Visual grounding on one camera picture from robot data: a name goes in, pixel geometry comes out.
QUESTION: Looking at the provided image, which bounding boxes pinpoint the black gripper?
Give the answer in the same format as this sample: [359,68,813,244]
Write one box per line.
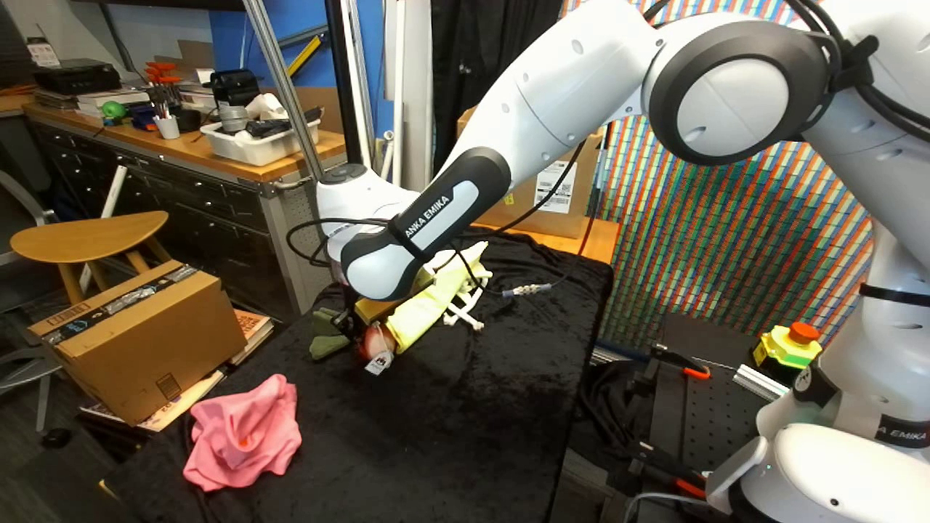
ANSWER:
[335,287,385,344]

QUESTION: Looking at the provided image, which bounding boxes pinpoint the pale yellow cloth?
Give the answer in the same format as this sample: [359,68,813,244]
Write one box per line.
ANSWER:
[385,251,470,354]

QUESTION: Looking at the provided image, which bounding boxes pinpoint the pink cloth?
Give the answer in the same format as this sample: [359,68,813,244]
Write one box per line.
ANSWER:
[181,373,305,498]

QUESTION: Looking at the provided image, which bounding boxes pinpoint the black velvet tablecloth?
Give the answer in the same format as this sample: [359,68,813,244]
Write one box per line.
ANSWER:
[96,229,620,523]

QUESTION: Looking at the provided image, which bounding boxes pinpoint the wooden top workbench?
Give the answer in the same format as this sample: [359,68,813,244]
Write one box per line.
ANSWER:
[0,85,351,318]

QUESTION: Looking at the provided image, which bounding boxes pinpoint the white plastic bin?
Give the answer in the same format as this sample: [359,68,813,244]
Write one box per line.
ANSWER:
[197,113,327,173]

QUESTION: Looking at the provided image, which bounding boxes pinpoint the large cardboard box black tape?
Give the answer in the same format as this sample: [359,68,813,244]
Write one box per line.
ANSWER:
[27,260,251,427]

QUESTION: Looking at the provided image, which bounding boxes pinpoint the silver slanted metal pole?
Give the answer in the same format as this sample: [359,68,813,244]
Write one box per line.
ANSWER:
[238,0,338,186]

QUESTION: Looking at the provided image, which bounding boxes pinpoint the black vertical pole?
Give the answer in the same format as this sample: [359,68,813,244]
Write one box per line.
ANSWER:
[322,0,375,173]

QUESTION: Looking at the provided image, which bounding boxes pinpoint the black round device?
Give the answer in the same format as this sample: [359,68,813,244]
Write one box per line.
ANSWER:
[209,68,266,136]

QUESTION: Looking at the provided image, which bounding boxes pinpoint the white cup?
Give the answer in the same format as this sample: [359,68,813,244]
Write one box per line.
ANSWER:
[151,110,187,146]

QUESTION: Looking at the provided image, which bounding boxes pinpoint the cardboard box white labels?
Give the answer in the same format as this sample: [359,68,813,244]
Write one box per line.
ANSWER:
[504,122,604,225]

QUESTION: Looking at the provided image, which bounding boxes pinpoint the wooden stool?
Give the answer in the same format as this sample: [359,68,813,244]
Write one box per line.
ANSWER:
[5,206,174,306]

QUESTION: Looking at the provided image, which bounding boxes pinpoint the orange small toy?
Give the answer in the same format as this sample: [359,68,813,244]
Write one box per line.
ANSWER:
[143,58,183,93]

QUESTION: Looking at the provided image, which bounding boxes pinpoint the green small object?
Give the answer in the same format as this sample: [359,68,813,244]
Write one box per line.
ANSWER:
[96,97,132,129]

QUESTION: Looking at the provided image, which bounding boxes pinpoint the grey office chair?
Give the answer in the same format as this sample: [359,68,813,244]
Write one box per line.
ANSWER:
[0,168,64,440]

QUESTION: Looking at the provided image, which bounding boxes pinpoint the black box device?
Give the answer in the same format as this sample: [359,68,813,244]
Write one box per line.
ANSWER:
[30,58,125,100]

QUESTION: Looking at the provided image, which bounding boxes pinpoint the black perforated breadboard table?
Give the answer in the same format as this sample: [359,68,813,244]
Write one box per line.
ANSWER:
[639,334,778,492]

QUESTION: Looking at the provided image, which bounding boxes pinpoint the multicolour striped backdrop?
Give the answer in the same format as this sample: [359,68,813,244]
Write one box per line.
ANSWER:
[578,0,930,363]

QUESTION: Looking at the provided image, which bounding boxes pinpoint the silver metal bar tool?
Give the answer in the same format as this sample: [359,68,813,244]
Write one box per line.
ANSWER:
[729,361,797,404]

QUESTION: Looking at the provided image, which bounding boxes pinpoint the yellow emergency stop button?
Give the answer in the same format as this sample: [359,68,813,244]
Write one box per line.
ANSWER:
[751,318,829,376]

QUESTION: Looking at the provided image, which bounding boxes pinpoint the silver cable connector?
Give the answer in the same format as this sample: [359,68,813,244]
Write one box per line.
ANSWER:
[498,280,558,299]

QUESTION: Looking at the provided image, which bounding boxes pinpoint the orange handled clamp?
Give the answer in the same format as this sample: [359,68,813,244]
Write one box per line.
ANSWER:
[632,437,712,505]
[649,340,719,385]

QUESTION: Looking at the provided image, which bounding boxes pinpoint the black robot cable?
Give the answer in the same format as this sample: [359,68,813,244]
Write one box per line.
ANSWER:
[282,0,930,302]

